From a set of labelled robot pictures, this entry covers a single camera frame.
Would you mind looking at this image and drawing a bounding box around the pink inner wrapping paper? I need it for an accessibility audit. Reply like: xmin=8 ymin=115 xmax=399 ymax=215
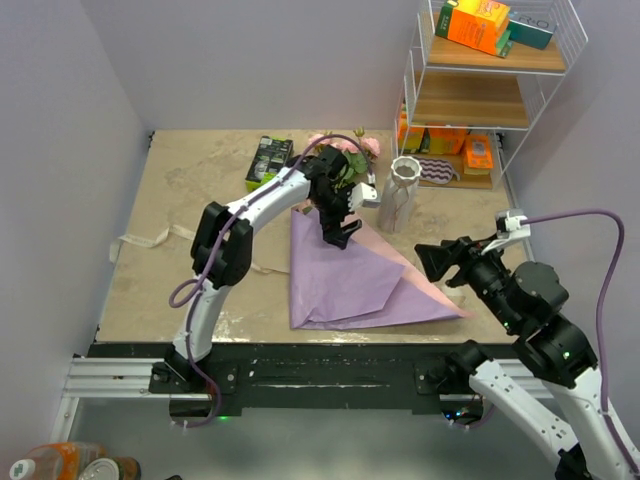
xmin=352 ymin=222 xmax=470 ymax=318

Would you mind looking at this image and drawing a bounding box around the beige ribbon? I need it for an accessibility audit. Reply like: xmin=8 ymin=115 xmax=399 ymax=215
xmin=109 ymin=225 xmax=289 ymax=274

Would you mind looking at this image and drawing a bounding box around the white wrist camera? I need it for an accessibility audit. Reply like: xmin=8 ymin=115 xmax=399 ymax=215
xmin=481 ymin=209 xmax=531 ymax=255
xmin=348 ymin=182 xmax=381 ymax=211

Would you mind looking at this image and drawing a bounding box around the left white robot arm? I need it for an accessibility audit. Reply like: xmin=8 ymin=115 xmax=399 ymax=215
xmin=150 ymin=145 xmax=362 ymax=393

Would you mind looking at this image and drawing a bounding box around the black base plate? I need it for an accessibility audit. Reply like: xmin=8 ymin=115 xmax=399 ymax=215
xmin=85 ymin=341 xmax=531 ymax=418

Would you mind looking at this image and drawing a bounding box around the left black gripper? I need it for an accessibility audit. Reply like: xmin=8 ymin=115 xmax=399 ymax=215
xmin=310 ymin=183 xmax=362 ymax=249

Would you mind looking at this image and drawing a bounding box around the purple wrapping paper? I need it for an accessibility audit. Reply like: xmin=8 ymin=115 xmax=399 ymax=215
xmin=289 ymin=209 xmax=459 ymax=331

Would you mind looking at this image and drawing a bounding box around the white wire wooden shelf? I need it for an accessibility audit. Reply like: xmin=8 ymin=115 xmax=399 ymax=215
xmin=392 ymin=1 xmax=588 ymax=189

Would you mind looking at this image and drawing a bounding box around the pink rose bouquet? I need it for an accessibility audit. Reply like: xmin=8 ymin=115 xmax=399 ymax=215
xmin=307 ymin=129 xmax=380 ymax=186

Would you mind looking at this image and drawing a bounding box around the orange packet bottom right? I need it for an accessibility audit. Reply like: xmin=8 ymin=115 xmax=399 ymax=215
xmin=463 ymin=134 xmax=494 ymax=176

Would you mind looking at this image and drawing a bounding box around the orange juice bottle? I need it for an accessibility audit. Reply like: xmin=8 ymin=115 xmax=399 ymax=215
xmin=8 ymin=442 xmax=107 ymax=480

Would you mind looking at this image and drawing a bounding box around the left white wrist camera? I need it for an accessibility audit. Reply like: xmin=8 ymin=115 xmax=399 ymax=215
xmin=348 ymin=182 xmax=381 ymax=211

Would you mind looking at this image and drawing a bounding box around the white ribbed ceramic vase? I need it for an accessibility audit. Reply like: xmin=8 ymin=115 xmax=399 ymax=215
xmin=377 ymin=156 xmax=421 ymax=233

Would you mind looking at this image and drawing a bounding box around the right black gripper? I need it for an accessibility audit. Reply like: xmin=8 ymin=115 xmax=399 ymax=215
xmin=413 ymin=229 xmax=521 ymax=329

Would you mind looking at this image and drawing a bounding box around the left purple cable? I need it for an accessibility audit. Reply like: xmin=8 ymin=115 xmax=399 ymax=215
xmin=168 ymin=133 xmax=377 ymax=429

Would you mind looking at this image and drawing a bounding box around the tin can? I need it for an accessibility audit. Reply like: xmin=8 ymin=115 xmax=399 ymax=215
xmin=79 ymin=457 xmax=141 ymax=480

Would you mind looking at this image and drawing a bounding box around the orange box bottom middle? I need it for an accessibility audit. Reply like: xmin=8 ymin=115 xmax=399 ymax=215
xmin=427 ymin=127 xmax=468 ymax=155

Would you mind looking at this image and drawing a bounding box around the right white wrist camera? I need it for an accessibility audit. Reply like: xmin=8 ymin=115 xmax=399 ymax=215
xmin=481 ymin=209 xmax=531 ymax=255

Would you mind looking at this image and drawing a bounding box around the orange box bottom left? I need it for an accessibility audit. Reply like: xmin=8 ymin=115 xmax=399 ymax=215
xmin=396 ymin=103 xmax=425 ymax=154

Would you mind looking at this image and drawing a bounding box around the aluminium rail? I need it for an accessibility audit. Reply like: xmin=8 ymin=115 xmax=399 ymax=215
xmin=48 ymin=357 xmax=208 ymax=443

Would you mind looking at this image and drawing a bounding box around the orange green box top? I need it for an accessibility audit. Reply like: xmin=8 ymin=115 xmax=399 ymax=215
xmin=435 ymin=0 xmax=512 ymax=58

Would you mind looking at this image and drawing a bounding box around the black green product box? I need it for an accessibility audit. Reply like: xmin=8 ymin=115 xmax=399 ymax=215
xmin=245 ymin=135 xmax=294 ymax=193

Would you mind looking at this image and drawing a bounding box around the teal box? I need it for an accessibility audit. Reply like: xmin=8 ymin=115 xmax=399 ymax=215
xmin=508 ymin=11 xmax=557 ymax=50

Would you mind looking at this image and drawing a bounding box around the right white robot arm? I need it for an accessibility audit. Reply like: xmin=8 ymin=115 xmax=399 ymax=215
xmin=414 ymin=237 xmax=639 ymax=479

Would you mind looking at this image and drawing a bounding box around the purple wavy eye mask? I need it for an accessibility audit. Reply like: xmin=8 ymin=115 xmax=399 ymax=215
xmin=417 ymin=158 xmax=460 ymax=185

